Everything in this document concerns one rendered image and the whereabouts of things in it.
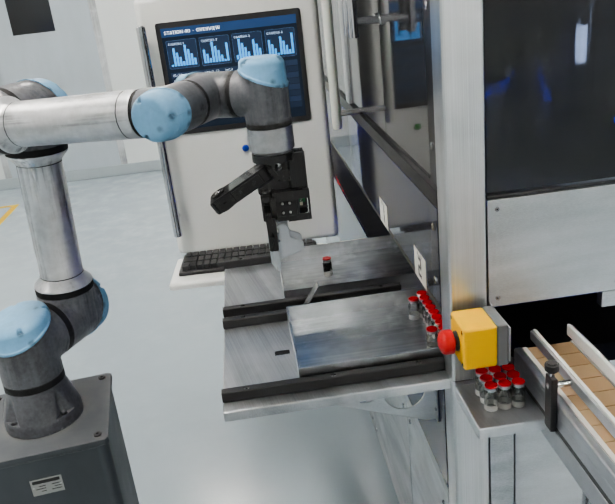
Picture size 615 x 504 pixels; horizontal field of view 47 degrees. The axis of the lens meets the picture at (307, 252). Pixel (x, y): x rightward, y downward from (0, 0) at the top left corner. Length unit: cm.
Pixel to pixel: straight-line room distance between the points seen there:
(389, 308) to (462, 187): 47
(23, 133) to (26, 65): 562
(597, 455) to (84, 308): 99
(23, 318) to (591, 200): 103
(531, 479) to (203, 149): 126
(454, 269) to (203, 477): 160
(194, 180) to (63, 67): 473
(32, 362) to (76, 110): 51
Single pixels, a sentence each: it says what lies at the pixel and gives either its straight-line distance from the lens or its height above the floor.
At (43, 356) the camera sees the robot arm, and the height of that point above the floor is 94.
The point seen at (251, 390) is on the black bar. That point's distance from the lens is 127.
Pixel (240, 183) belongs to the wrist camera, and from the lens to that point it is 118.
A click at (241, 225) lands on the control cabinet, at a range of 216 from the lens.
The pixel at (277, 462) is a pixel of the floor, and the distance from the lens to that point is 257.
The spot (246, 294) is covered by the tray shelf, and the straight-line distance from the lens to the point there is 167.
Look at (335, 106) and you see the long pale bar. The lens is 185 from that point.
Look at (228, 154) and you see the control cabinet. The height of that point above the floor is 110.
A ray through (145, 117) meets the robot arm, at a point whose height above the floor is 140.
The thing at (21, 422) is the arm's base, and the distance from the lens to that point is 150.
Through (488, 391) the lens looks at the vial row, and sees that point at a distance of 118.
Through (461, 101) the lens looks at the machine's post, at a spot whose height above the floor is 136.
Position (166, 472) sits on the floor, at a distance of 264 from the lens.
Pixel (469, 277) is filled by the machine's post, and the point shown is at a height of 108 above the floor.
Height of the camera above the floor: 156
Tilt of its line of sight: 21 degrees down
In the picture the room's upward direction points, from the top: 6 degrees counter-clockwise
